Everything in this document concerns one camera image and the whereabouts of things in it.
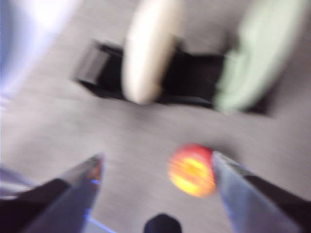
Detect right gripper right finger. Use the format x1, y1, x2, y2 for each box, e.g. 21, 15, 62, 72
211, 150, 311, 233

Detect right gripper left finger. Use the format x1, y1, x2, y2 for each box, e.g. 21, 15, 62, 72
0, 152, 106, 233

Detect red yellow apple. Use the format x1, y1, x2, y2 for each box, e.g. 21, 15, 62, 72
167, 143, 218, 198

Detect green plate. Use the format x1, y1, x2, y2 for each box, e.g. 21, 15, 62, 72
212, 0, 307, 116

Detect black plate rack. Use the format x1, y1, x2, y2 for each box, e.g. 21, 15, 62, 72
71, 37, 273, 117

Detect beige plate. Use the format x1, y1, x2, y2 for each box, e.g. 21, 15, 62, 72
122, 0, 185, 105

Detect black rounded camera housing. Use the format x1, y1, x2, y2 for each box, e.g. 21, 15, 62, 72
143, 213, 183, 233

